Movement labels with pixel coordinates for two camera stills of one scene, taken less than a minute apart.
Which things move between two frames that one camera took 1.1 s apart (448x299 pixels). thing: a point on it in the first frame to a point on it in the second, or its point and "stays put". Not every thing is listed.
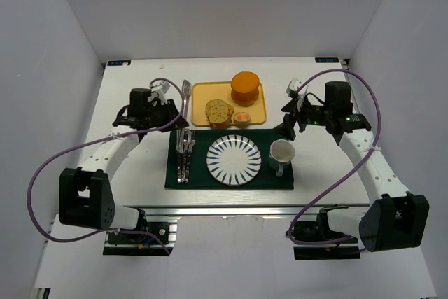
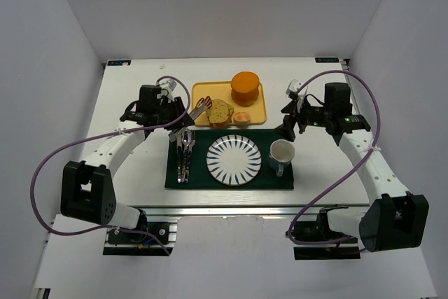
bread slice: x=218 y=110 stays put
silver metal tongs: x=185 y=140 to x=202 y=105
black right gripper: x=294 y=114 stays put
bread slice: x=225 y=123 stays put
